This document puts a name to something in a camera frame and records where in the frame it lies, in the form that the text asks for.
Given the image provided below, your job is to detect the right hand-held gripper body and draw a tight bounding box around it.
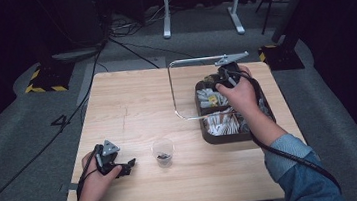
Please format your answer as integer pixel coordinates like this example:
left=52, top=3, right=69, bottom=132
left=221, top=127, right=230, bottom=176
left=213, top=50, right=253, bottom=89

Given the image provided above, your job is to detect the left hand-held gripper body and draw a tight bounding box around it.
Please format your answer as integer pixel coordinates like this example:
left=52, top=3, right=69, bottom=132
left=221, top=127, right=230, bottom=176
left=92, top=138, right=124, bottom=177

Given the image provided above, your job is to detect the clear box lid with knob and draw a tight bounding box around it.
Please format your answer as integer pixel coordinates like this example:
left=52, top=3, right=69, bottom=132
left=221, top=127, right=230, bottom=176
left=166, top=53, right=240, bottom=123

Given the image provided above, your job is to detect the dark piece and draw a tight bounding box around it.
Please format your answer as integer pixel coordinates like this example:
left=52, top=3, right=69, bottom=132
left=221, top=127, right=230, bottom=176
left=156, top=151, right=173, bottom=161

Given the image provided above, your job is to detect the clear plastic cup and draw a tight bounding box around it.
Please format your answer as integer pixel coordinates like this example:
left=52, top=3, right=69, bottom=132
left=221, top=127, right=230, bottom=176
left=149, top=136, right=177, bottom=170

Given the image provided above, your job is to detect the brown compartment box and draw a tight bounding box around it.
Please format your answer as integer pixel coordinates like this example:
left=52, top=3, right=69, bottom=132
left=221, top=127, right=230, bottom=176
left=192, top=70, right=279, bottom=147

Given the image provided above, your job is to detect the person's left hand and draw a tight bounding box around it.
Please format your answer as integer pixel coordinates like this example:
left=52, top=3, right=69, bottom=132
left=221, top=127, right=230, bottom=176
left=70, top=148, right=127, bottom=201

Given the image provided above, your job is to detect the person's right hand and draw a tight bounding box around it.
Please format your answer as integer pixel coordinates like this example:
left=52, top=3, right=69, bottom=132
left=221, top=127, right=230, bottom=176
left=213, top=63, right=261, bottom=121

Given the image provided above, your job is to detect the pile of white yellow packets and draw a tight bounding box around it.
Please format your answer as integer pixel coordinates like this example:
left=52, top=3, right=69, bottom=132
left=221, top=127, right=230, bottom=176
left=196, top=85, right=231, bottom=110

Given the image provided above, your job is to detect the pile of white brown packets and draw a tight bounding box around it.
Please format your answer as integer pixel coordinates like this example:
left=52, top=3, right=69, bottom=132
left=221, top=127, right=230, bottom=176
left=203, top=106, right=244, bottom=138

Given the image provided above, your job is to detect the grey tape strip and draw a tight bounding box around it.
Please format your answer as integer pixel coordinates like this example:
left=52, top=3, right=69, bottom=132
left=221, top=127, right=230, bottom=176
left=59, top=181, right=80, bottom=194

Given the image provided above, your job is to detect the black yellow striped stand base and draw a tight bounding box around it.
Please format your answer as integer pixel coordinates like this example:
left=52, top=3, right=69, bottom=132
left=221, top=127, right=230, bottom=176
left=257, top=40, right=306, bottom=74
left=22, top=59, right=78, bottom=96

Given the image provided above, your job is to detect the black tape floor mark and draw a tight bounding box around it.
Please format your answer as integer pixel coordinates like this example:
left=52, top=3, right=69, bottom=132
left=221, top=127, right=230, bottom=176
left=48, top=113, right=72, bottom=134

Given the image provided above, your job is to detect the black tripod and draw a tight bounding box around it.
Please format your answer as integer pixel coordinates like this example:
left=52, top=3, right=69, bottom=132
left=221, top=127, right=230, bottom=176
left=253, top=0, right=295, bottom=37

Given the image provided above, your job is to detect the dark slanted pole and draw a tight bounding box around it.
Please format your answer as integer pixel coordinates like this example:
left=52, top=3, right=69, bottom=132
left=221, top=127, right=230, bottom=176
left=268, top=0, right=326, bottom=45

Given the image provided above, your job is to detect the left hand-held gripper black cable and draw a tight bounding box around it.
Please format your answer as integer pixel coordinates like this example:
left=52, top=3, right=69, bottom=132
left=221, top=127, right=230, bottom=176
left=71, top=144, right=106, bottom=201

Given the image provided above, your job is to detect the thin black floor cable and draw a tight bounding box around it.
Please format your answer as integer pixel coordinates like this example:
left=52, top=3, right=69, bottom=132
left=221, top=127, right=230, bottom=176
left=122, top=35, right=206, bottom=75

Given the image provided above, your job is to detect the long black floor cable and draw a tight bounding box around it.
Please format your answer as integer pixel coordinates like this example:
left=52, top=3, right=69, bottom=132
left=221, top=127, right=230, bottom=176
left=0, top=41, right=122, bottom=201

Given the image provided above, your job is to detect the bundle of floor cables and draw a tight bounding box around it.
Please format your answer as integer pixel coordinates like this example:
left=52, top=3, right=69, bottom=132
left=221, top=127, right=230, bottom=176
left=107, top=4, right=168, bottom=39

